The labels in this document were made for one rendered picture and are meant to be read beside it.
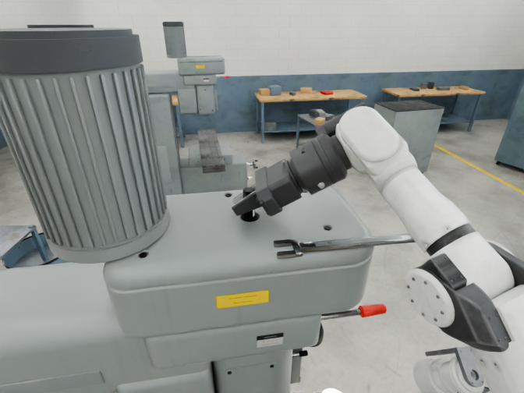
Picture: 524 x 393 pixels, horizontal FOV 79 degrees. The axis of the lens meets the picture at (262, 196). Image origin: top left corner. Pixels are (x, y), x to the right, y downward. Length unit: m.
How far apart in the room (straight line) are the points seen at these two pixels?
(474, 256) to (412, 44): 7.93
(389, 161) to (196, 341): 0.46
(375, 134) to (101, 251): 0.45
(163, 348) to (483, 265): 0.53
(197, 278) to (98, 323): 0.22
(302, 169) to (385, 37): 7.51
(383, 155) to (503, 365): 0.29
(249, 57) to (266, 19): 0.77
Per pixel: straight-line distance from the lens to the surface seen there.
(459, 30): 8.93
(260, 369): 0.78
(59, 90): 0.45
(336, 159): 0.53
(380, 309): 0.72
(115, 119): 0.47
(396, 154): 0.50
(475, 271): 0.47
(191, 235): 0.57
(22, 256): 3.35
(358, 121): 0.53
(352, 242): 0.55
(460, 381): 0.73
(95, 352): 0.70
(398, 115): 5.01
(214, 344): 0.66
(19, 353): 0.73
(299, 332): 0.67
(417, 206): 0.48
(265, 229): 0.57
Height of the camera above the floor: 2.22
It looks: 29 degrees down
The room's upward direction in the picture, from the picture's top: straight up
